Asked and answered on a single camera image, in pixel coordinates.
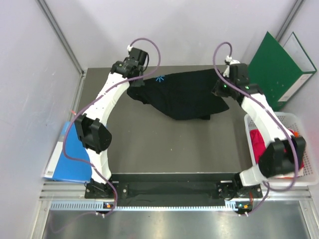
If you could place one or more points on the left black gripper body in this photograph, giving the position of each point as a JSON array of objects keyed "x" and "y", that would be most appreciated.
[{"x": 138, "y": 82}]

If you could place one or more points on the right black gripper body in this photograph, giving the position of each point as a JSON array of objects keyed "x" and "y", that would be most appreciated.
[{"x": 223, "y": 89}]

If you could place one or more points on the black t-shirt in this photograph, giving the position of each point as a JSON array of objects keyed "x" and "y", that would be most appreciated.
[{"x": 181, "y": 96}]

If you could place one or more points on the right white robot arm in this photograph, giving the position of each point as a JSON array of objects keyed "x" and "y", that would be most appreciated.
[{"x": 284, "y": 152}]

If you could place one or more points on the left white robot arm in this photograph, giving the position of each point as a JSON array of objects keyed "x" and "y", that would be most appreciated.
[{"x": 91, "y": 125}]

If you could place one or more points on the magenta t-shirt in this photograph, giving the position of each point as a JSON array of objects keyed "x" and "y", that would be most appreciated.
[{"x": 258, "y": 145}]

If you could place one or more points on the white plastic basket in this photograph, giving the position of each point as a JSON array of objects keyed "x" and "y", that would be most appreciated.
[{"x": 310, "y": 175}]

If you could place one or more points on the orange t-shirt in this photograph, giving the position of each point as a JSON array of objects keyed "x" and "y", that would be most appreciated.
[{"x": 295, "y": 134}]

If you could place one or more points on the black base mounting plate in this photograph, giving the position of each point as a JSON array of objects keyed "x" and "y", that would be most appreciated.
[{"x": 171, "y": 189}]

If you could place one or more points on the white t-shirt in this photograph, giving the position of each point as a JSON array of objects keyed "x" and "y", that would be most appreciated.
[{"x": 291, "y": 175}]

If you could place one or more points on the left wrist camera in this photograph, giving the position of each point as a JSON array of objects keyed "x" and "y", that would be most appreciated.
[{"x": 137, "y": 56}]

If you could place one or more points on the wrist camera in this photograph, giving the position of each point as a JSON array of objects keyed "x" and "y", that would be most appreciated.
[
  {"x": 236, "y": 72},
  {"x": 137, "y": 56}
]

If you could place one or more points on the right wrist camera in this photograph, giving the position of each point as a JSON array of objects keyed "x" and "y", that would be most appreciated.
[{"x": 236, "y": 72}]

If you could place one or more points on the green ring binder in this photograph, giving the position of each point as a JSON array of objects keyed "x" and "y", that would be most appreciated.
[{"x": 280, "y": 71}]

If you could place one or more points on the grey slotted cable duct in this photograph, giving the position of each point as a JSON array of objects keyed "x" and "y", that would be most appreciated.
[{"x": 105, "y": 206}]

